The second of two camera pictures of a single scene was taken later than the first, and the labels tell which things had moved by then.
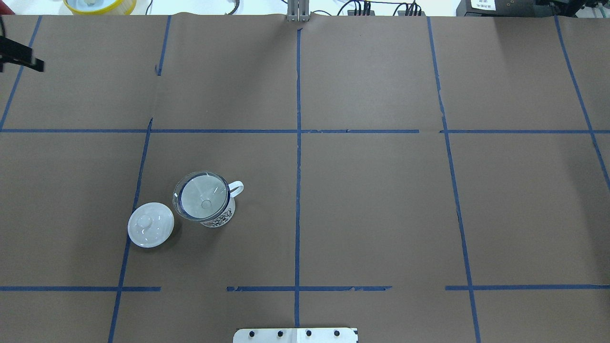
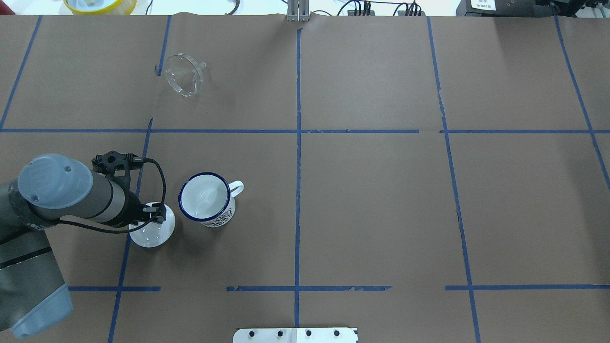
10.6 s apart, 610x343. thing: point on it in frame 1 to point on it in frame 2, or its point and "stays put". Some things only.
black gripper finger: (12, 52) to (158, 212)
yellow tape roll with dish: (101, 7) stays put
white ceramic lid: (150, 225) stays put
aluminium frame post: (298, 11) stays put
